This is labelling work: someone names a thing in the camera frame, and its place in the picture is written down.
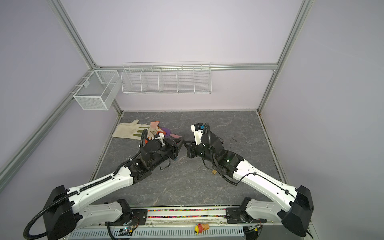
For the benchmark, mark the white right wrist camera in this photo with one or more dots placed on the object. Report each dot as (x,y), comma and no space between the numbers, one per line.
(197,130)

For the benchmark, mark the white vented cable duct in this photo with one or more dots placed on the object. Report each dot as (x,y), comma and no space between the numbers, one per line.
(157,233)

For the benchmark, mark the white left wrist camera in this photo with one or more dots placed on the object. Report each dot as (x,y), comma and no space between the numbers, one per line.
(160,137)

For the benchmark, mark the white wire shelf basket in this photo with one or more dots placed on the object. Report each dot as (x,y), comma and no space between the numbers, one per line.
(166,78)

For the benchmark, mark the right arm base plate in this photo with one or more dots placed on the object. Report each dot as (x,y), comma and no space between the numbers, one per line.
(238,216)

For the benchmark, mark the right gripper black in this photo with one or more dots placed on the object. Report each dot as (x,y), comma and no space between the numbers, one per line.
(192,148)

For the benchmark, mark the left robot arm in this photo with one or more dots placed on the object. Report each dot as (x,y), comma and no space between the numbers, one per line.
(63,211)

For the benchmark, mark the red white work glove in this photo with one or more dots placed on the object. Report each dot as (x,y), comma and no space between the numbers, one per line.
(153,131)

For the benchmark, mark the purple pink toy shovel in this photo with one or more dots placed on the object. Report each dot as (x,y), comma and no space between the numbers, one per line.
(168,133)

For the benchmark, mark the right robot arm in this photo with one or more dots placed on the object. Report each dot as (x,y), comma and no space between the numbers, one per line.
(292,206)

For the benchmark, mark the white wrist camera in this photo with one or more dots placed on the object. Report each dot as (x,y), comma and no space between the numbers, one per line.
(160,137)
(197,130)

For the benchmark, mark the white mesh box basket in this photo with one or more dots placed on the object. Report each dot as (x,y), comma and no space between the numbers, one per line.
(99,90)

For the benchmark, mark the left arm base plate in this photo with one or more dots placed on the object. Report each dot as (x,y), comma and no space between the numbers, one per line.
(137,217)

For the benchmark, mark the cream green work glove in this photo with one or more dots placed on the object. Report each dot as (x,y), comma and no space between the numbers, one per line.
(132,130)

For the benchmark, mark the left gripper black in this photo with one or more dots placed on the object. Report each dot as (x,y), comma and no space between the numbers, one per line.
(175,146)

